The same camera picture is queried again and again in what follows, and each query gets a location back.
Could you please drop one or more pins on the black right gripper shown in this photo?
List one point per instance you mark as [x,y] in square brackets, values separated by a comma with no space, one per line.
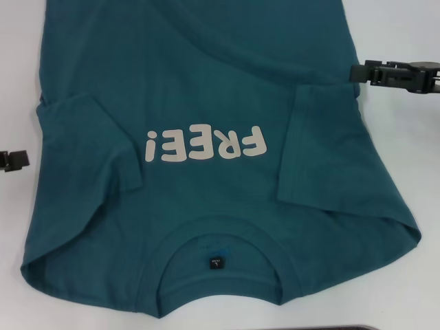
[426,75]

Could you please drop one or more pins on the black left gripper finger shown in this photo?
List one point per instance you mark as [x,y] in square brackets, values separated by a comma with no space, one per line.
[15,161]

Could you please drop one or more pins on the teal t-shirt with FREE print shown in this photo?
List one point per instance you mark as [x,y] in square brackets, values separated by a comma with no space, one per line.
[206,86]

